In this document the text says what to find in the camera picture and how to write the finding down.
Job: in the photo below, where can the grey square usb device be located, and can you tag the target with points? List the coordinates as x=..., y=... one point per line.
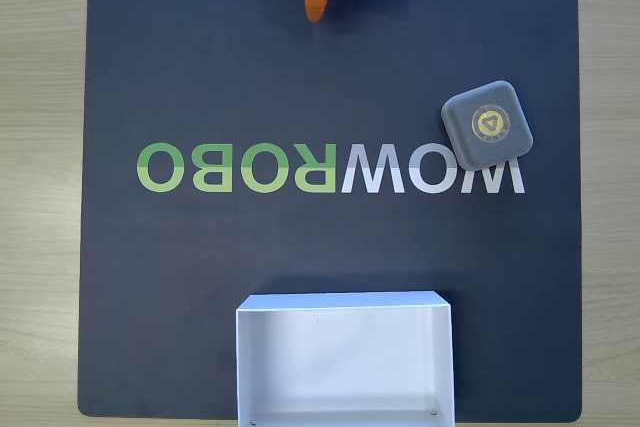
x=465, y=142

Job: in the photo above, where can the dark mat with WOWROBO print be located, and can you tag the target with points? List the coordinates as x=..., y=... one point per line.
x=200, y=72

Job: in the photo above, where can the white open cardboard box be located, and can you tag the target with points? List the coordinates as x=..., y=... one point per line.
x=340, y=372

